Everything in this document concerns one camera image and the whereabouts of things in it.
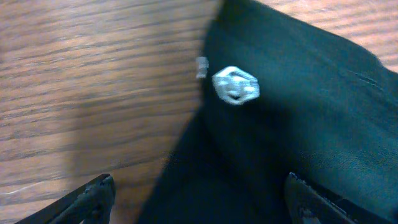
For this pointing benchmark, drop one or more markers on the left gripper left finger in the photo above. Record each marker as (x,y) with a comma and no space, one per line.
(89,204)

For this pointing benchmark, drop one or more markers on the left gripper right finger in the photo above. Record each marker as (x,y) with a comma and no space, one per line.
(311,203)

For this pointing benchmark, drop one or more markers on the black t-shirt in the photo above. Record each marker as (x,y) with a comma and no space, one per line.
(280,96)

